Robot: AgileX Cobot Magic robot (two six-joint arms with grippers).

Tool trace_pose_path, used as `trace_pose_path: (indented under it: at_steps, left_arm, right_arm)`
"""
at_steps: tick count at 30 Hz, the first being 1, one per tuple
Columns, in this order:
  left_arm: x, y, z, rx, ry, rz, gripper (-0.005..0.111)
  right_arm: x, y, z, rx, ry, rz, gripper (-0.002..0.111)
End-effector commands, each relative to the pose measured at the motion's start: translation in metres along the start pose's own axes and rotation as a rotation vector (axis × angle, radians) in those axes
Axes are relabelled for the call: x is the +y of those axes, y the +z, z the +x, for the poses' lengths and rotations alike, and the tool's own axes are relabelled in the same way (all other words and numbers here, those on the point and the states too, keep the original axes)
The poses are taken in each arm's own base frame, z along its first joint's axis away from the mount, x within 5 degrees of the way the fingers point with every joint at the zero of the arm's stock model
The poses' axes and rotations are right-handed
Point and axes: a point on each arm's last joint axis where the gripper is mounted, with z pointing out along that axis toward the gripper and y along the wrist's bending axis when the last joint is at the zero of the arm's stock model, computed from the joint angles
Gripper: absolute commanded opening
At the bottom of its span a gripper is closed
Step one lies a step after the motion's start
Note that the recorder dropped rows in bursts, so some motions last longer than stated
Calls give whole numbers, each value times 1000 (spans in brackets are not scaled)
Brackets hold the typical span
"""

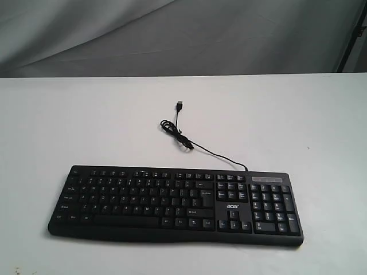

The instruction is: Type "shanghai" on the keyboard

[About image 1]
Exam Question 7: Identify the black acer keyboard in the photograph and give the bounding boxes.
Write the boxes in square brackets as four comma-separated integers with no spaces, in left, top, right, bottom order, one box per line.
[48,166,304,246]

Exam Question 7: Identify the grey backdrop cloth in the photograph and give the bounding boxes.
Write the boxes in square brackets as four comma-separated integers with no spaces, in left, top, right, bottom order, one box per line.
[1,1,365,77]

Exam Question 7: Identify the black tripod stand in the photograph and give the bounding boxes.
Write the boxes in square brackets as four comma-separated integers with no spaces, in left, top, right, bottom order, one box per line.
[335,1,366,73]

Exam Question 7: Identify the black usb cable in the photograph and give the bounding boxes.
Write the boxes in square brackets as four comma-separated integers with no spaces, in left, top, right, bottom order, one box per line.
[159,100,249,174]

